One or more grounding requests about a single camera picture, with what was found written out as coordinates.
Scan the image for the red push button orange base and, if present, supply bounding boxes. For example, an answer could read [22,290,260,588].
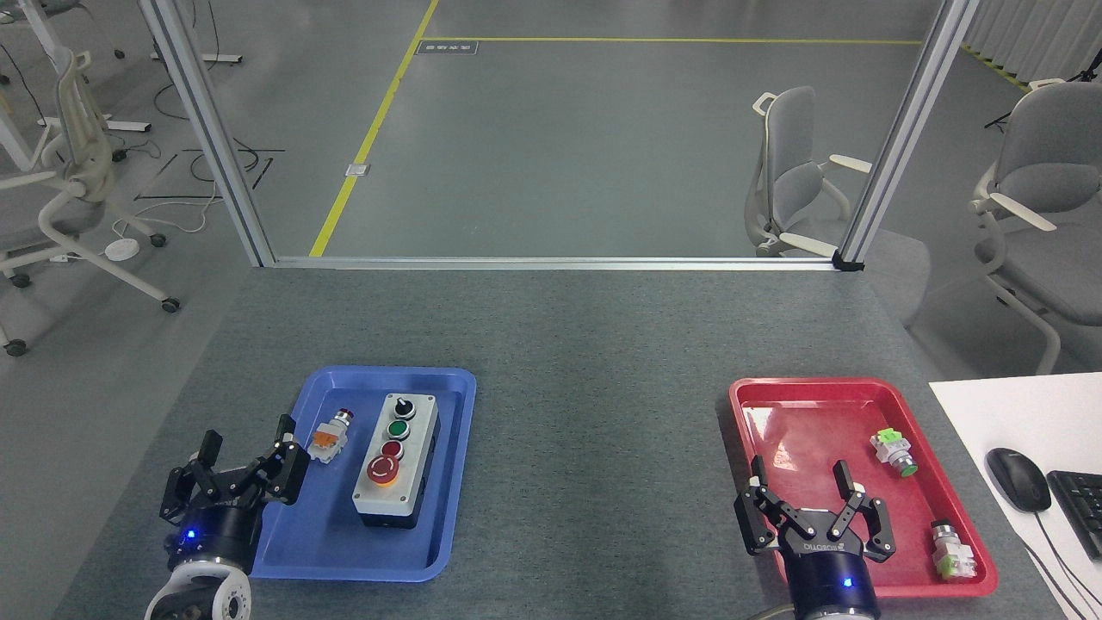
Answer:
[306,408,356,464]

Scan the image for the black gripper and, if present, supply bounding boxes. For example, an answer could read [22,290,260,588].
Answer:
[159,415,311,576]
[734,455,896,616]

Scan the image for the black floor cable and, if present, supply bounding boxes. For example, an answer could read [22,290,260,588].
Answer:
[133,82,287,201]

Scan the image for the silver push button green base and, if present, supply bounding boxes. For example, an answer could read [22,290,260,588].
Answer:
[930,519,978,580]

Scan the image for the red plastic tray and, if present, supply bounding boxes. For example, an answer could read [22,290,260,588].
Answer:
[728,376,1000,599]

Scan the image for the black computer mouse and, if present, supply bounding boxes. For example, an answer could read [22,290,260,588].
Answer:
[986,448,1053,514]

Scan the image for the silver aluminium frame rail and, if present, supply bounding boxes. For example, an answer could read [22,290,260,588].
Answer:
[267,256,840,271]

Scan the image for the white floor cable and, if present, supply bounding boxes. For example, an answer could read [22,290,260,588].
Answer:
[112,194,226,240]

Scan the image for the black mouse cable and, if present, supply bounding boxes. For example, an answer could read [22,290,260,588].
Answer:
[1029,508,1102,620]

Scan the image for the grey control box with buttons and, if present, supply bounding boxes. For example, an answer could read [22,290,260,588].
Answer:
[351,393,442,529]

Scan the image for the grey office chair white armrests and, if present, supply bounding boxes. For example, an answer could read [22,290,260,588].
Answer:
[969,79,1102,375]
[745,84,875,259]

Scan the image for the white desk top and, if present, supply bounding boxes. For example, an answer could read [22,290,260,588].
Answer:
[928,372,1102,620]

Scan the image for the white mesh office chair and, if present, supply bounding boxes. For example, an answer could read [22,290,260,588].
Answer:
[0,47,182,358]

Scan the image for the black keyboard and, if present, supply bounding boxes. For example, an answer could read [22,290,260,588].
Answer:
[1046,469,1102,562]

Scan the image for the blue plastic tray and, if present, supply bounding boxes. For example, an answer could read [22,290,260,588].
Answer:
[250,366,477,583]

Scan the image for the silver aluminium frame post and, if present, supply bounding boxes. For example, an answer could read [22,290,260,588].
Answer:
[832,0,982,272]
[138,0,276,268]

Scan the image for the green push button switch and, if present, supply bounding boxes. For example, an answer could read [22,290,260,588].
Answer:
[870,428,919,478]

